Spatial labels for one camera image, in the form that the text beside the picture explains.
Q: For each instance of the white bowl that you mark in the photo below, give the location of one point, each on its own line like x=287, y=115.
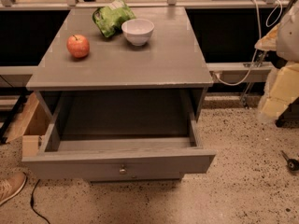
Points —
x=137, y=31

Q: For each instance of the wooden crate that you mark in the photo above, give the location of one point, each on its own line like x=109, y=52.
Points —
x=30, y=125

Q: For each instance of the tan sneaker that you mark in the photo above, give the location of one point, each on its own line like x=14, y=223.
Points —
x=11, y=186

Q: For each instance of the grey drawer cabinet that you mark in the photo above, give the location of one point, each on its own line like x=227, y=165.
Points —
x=171, y=60

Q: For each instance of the thin metal rod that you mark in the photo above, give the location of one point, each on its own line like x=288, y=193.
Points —
x=258, y=61

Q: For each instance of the red apple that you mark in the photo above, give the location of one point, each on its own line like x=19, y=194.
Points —
x=78, y=46

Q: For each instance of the grey top drawer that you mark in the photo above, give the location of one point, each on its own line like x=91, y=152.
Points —
x=119, y=136

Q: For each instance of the beige padded gripper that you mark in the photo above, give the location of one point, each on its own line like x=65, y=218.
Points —
x=290, y=39

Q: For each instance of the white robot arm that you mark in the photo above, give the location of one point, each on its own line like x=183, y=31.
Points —
x=282, y=85

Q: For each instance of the green chip bag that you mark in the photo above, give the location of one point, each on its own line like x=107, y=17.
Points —
x=109, y=19

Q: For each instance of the black caster wheel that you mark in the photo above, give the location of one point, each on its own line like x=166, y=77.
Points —
x=292, y=164

